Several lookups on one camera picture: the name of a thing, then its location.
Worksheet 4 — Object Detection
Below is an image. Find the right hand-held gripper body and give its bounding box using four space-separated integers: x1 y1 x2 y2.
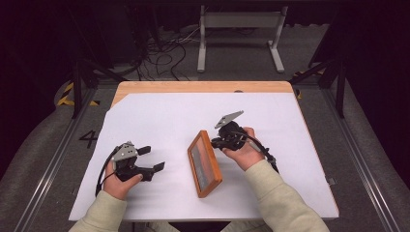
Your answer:
211 110 249 152

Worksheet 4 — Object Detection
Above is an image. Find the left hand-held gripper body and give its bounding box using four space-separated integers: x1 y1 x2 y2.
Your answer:
110 140 154 182

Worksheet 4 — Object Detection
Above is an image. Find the wooden picture frame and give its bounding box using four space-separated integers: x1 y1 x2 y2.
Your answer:
187 130 223 199

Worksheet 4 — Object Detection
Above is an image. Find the person's right hand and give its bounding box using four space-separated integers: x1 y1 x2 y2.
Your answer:
221 127 265 172

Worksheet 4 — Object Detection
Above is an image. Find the person's left hand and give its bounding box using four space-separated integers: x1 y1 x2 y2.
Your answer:
102 160 143 201

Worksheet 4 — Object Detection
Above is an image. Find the white table cover sheet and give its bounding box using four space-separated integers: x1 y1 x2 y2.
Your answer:
68 92 340 222

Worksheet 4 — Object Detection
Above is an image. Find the wooden table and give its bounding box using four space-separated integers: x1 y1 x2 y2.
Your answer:
68 80 340 223

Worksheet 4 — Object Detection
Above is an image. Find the yellow black floor tape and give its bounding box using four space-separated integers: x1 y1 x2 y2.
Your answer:
57 82 100 107
291 69 327 101

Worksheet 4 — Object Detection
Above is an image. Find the black metal stand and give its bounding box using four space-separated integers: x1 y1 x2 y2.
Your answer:
72 57 127 119
288 57 347 119

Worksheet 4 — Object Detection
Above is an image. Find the white metal stand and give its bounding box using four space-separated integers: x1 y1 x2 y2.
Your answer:
196 5 289 73

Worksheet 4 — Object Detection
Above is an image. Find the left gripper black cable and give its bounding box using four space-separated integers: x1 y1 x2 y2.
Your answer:
95 146 120 197

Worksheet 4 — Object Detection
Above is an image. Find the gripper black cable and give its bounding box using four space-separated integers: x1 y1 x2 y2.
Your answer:
231 130 279 173
95 146 120 197

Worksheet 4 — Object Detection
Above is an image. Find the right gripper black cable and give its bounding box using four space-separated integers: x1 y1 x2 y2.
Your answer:
231 130 279 173

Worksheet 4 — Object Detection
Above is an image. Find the aluminium floor rail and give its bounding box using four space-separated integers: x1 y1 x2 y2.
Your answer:
13 86 98 232
322 86 402 232

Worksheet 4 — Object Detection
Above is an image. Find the bundle of floor cables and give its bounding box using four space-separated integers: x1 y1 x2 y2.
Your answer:
134 27 201 81

